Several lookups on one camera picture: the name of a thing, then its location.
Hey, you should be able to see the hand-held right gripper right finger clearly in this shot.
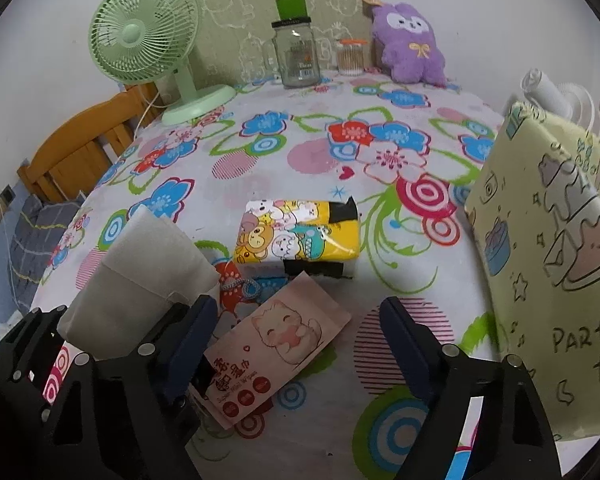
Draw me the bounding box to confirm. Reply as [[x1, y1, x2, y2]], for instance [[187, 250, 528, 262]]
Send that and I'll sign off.
[[379, 296, 563, 480]]

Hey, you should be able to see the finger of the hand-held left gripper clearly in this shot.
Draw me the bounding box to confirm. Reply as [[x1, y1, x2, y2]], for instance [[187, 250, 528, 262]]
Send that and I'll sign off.
[[0, 305, 82, 461]]

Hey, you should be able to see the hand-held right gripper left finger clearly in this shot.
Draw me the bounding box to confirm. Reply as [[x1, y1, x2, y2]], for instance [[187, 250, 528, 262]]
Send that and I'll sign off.
[[40, 294, 220, 480]]

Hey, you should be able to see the pink cat wet wipes pack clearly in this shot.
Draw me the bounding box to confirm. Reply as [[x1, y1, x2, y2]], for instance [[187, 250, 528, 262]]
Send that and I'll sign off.
[[187, 270, 353, 431]]

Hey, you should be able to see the yellow cartoon tissue pack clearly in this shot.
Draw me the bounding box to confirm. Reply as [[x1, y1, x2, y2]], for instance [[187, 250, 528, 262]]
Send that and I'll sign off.
[[232, 196, 362, 281]]

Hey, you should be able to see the yellow printed storage box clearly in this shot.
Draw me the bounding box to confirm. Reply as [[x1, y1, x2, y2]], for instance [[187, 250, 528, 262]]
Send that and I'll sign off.
[[464, 101, 600, 443]]

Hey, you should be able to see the grey plaid pillow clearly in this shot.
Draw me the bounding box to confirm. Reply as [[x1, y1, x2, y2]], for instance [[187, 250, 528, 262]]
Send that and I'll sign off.
[[7, 195, 86, 286]]

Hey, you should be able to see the wooden headboard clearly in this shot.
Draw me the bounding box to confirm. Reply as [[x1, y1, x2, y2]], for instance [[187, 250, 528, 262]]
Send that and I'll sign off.
[[17, 82, 166, 206]]

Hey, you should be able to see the floral tablecloth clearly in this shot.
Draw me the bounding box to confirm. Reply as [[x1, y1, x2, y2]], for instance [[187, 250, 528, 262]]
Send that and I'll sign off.
[[0, 67, 511, 480]]

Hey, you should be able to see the cotton swab jar orange lid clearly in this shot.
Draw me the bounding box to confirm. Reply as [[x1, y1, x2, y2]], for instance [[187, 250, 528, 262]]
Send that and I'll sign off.
[[336, 39, 370, 78]]

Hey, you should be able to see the white standing fan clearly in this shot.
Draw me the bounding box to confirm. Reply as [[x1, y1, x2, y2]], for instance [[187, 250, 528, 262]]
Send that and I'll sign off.
[[502, 67, 600, 138]]

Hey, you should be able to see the purple plush bunny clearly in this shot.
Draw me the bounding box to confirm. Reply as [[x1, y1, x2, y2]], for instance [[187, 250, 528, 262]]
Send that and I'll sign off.
[[362, 0, 448, 87]]

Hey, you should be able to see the glass mason jar mug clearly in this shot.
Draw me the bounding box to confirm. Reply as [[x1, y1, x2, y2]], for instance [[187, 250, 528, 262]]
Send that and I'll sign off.
[[262, 0, 331, 90]]

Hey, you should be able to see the green desk fan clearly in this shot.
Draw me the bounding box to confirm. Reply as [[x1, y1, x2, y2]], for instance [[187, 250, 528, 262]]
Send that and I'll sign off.
[[89, 0, 238, 127]]

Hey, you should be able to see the green printed board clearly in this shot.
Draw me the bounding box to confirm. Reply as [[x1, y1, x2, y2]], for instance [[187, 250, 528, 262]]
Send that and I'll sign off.
[[192, 0, 371, 88]]

